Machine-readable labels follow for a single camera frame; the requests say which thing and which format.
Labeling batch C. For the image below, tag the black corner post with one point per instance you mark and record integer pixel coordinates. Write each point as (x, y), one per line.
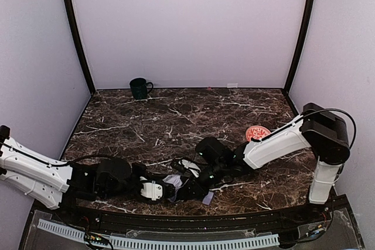
(299, 46)
(78, 45)

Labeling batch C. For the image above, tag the black left corner post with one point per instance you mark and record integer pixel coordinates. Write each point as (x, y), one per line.
(78, 45)

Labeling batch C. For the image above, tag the red patterned ceramic bowl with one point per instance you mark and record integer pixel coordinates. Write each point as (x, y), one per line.
(256, 132)

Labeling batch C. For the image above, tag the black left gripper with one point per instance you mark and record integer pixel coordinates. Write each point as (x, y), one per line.
(169, 191)

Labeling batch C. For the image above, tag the small circuit board with wires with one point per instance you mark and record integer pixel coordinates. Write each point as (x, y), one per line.
(97, 242)

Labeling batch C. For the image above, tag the black front table rail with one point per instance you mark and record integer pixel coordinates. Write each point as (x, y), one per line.
(246, 204)

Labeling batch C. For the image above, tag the black cup holder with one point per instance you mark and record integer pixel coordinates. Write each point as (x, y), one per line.
(140, 88)

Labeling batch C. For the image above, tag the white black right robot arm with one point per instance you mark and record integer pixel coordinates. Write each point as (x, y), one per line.
(320, 129)

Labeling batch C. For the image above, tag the grey slotted cable duct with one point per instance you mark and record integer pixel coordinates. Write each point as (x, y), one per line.
(136, 239)

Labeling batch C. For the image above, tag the white tape label on wall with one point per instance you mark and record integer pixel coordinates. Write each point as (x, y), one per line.
(232, 85)

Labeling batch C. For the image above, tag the lavender folding umbrella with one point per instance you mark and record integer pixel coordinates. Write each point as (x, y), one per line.
(183, 188)

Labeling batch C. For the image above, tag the black right corner post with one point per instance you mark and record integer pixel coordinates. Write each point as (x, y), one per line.
(299, 46)

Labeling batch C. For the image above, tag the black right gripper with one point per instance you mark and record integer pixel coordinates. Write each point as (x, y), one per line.
(195, 187)

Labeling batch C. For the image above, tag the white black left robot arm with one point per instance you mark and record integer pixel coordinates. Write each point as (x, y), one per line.
(52, 182)

